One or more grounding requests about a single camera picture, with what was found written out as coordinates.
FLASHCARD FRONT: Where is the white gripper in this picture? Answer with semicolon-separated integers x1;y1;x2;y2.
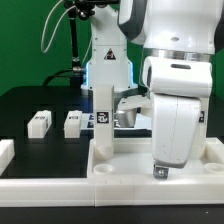
116;56;212;180

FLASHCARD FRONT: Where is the white desk top tray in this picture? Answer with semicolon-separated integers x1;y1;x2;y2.
87;138;224;179

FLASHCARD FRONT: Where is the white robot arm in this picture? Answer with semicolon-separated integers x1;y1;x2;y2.
116;0;224;179

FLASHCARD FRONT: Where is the fiducial marker sheet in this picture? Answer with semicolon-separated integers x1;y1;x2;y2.
81;113;152;130

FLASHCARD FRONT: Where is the white front fence bar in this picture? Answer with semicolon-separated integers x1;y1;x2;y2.
0;175;224;207

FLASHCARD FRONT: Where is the white left fence block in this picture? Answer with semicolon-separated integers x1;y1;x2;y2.
0;139;15;176

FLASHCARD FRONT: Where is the black cable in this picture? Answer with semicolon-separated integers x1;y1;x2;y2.
41;68;75;88

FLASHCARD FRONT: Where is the black camera stand pole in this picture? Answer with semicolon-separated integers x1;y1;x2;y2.
63;0;121;88

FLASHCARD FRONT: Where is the white cable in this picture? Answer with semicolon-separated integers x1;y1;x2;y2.
40;0;77;55

